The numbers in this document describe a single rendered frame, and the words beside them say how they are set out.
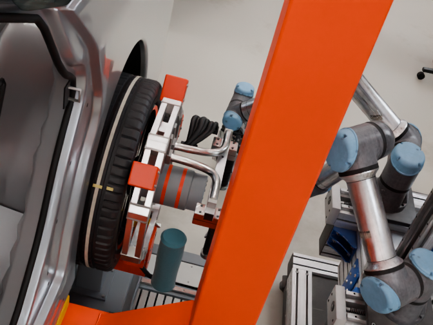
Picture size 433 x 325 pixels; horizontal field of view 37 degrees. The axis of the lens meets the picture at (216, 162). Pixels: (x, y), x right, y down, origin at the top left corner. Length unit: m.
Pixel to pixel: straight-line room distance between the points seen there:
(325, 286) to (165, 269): 0.92
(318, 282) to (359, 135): 1.20
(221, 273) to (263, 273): 0.10
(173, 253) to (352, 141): 0.74
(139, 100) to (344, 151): 0.63
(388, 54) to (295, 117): 4.01
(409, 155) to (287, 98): 1.21
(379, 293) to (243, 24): 3.37
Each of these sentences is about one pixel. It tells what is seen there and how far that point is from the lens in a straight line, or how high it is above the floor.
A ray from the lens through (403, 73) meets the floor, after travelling 5.01.
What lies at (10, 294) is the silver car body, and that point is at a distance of 1.66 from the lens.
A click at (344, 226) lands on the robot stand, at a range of 2.48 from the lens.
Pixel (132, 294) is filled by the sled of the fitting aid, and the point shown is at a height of 0.15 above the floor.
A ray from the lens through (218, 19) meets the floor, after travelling 4.92.
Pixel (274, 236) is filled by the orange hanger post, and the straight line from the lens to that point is 1.42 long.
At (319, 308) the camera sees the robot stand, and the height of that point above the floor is 0.21.
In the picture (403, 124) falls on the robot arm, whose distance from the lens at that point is 2.43.
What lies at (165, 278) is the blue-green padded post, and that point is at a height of 0.56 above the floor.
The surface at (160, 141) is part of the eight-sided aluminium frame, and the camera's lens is 1.91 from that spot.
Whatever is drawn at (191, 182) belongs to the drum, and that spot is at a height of 0.91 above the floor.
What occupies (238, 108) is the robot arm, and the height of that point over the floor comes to 1.00.
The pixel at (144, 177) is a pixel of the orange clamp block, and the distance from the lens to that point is 1.82.
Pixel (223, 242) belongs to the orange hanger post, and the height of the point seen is 1.29.
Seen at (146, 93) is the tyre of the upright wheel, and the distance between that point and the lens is 1.99.
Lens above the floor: 2.35
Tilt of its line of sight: 41 degrees down
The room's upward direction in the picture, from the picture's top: 15 degrees clockwise
